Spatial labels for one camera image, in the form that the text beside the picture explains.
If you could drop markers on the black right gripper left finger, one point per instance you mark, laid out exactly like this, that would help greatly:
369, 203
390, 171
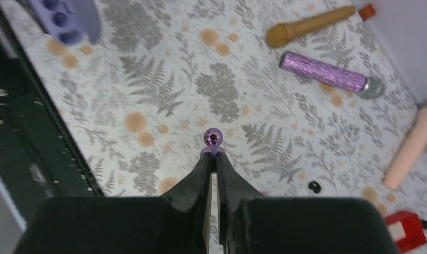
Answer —
175, 222

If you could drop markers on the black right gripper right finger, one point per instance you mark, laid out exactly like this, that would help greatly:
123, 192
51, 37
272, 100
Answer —
250, 222

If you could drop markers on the purple earbud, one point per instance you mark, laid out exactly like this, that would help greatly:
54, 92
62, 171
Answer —
213, 138

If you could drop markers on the purple earbud charging case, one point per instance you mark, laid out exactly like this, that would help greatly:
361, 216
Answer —
68, 21

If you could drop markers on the small black earbud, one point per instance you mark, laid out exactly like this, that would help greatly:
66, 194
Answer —
315, 187

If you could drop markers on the floral table mat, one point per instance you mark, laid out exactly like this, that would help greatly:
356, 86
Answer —
138, 102

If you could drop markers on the red box with label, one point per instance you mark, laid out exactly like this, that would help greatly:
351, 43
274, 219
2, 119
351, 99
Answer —
406, 230

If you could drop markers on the purple glitter microphone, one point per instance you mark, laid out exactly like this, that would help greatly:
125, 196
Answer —
367, 87

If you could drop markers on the gold microphone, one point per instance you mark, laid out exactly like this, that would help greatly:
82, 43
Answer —
283, 33

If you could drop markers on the pink microphone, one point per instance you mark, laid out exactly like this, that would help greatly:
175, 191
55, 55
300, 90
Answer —
408, 153

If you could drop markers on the small brown block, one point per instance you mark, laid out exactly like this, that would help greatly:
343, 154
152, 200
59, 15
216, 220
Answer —
367, 12

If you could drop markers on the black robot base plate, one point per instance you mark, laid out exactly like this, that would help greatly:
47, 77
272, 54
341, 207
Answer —
39, 158

